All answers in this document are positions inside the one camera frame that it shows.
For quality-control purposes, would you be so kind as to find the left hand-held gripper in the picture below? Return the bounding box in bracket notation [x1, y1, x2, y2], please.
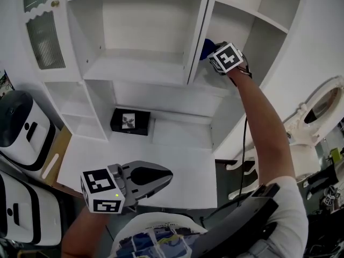
[80, 160, 174, 214]

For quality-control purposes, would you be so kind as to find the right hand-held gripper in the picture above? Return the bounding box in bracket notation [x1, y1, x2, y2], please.
[208, 41, 249, 76]

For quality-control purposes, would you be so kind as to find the blue wiping cloth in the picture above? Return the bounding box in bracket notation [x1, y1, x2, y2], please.
[198, 38, 219, 61]

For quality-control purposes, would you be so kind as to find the white shelf cabinet desk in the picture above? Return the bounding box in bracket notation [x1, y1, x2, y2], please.
[42, 0, 309, 158]

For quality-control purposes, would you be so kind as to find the person's right forearm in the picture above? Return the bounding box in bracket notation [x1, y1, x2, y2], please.
[225, 67, 296, 188]

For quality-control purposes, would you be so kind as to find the person's left forearm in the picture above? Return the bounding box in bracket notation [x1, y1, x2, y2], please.
[61, 205, 111, 258]

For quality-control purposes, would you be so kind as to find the brown cardboard box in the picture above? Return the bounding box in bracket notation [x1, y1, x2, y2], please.
[41, 126, 81, 196]

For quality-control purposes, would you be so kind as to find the black box with picture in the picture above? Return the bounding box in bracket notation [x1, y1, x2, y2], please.
[110, 107, 151, 136]

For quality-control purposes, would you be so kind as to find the black chest rig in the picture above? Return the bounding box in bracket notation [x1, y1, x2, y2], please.
[193, 183, 282, 258]

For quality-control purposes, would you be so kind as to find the yellow-green stool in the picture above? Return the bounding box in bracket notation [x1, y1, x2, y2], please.
[329, 148, 342, 162]

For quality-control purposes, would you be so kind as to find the white ribbed glass cabinet door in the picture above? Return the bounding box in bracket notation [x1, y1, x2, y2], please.
[18, 0, 81, 82]

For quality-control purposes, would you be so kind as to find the person's white printed shirt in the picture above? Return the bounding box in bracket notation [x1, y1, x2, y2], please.
[107, 176, 310, 258]

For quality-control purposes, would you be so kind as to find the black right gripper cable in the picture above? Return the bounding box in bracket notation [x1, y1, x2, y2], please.
[236, 117, 248, 206]

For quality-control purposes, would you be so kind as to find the oval mirror with cream frame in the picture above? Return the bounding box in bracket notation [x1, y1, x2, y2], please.
[284, 75, 344, 147]

